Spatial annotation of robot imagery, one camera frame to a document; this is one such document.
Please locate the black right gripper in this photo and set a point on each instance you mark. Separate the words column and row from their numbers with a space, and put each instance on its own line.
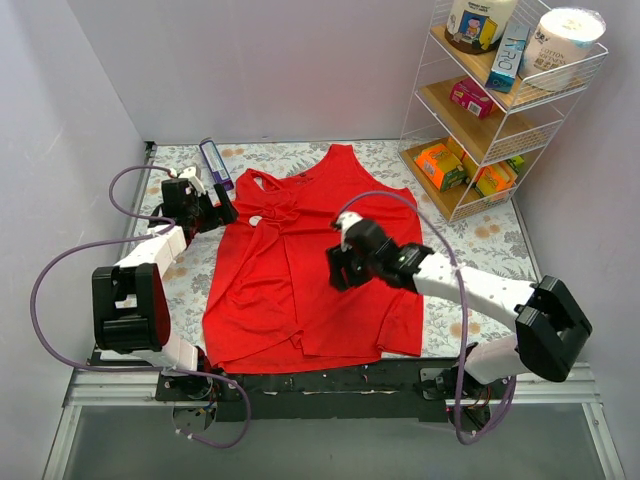
column 347, row 265

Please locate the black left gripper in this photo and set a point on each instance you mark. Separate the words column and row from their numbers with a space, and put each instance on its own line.
column 211, row 211

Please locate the red tank top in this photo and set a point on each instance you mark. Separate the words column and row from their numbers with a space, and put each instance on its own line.
column 271, row 308

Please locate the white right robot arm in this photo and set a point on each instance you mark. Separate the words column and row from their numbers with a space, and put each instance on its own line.
column 549, row 329

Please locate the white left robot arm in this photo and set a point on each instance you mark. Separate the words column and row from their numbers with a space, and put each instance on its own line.
column 130, row 309

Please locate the purple rectangular box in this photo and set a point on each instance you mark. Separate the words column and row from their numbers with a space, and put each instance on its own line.
column 215, row 164

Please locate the orange green snack box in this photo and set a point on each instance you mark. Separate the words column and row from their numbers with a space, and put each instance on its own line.
column 441, row 167

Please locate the orange box on shelf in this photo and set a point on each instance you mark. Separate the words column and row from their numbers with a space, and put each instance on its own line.
column 495, row 180

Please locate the pink tissue box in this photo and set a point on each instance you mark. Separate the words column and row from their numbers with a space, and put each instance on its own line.
column 468, row 95

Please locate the blue toothpaste box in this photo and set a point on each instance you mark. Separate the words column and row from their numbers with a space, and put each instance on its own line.
column 505, row 67

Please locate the cartoon toilet paper pack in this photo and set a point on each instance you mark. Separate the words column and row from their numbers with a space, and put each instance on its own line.
column 476, row 26

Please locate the white toilet paper roll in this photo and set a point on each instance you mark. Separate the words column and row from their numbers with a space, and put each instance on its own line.
column 563, row 37

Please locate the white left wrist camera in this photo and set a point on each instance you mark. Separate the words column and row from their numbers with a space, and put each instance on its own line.
column 192, row 175

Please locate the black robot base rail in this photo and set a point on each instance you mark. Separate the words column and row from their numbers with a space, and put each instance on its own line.
column 320, row 395

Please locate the aluminium frame rail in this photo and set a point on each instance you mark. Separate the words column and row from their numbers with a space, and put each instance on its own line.
column 139, row 389

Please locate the white wire shelf rack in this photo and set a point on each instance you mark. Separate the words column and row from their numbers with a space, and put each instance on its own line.
column 524, row 121

